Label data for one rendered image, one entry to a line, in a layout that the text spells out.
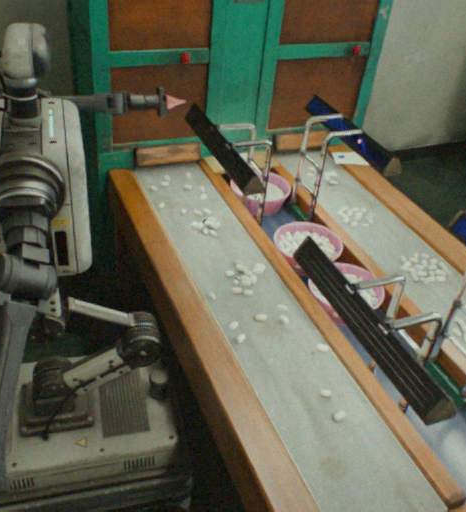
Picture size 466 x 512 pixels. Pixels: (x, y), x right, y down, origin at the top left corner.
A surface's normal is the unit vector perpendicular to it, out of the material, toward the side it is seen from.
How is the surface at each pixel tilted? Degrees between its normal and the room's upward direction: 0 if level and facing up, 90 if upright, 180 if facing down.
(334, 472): 0
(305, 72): 90
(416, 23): 90
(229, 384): 0
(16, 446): 2
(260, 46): 90
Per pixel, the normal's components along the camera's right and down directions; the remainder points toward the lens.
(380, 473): 0.09, -0.80
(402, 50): 0.41, 0.57
